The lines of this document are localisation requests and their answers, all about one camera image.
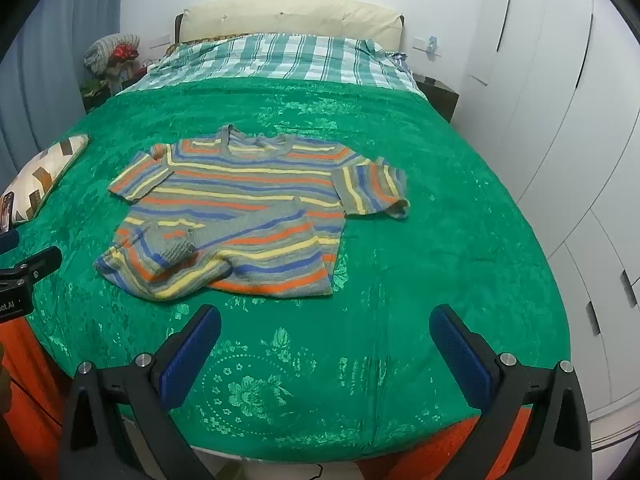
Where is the green floral blanket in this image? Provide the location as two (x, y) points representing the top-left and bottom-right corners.
(0, 77), (573, 463)

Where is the dark cluttered nightstand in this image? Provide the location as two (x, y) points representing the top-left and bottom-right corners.
(80, 74), (147, 114)

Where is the orange bed sheet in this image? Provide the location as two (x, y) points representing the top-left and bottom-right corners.
(0, 310), (531, 480)

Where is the cream padded headboard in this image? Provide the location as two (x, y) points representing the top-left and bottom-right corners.
(175, 0), (405, 56)

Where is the grey knitted cloth bundle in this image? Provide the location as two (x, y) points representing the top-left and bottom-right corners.
(84, 32), (142, 78)

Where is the blue curtain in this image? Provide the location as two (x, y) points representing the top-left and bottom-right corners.
(0, 0), (123, 196)

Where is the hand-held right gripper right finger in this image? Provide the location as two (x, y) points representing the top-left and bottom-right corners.
(429, 304), (593, 480)

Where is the striped knit sweater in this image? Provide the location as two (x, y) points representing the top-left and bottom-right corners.
(94, 125), (411, 302)

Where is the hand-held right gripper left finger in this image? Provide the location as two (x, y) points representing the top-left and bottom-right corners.
(59, 304), (223, 480)

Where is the white wardrobe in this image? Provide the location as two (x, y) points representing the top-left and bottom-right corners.
(452, 0), (640, 441)

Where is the dark wooden nightstand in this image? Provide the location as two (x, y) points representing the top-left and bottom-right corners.
(412, 74), (460, 123)

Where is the white brown patterned pillow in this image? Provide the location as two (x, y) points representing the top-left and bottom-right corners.
(0, 134), (91, 226)

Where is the green checked quilt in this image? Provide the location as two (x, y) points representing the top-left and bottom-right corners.
(115, 32), (426, 101)

